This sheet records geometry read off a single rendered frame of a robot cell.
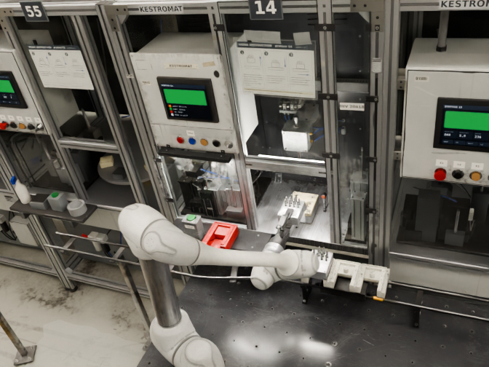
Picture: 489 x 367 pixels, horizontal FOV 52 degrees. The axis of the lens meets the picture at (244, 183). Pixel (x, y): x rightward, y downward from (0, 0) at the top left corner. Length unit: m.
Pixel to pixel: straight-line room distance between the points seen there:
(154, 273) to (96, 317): 1.77
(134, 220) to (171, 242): 0.18
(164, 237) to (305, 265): 0.60
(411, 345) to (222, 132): 1.20
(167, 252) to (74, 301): 2.21
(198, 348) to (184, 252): 0.50
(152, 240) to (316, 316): 1.03
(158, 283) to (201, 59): 0.88
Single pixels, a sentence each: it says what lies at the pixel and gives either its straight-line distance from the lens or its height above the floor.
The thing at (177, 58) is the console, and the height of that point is 1.81.
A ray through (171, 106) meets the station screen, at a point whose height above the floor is 1.60.
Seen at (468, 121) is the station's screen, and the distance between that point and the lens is 1.85.
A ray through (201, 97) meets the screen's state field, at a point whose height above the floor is 1.65.
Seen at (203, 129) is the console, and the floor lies 1.48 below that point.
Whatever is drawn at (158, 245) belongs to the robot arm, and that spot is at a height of 1.51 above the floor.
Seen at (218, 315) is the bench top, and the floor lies 0.68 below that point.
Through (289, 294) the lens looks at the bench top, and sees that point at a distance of 2.47.
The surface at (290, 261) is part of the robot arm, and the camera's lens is 1.93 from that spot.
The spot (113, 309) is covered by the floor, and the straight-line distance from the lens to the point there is 3.60.
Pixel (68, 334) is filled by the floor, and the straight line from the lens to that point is 3.60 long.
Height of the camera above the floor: 2.56
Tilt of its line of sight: 37 degrees down
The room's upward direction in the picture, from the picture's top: 10 degrees counter-clockwise
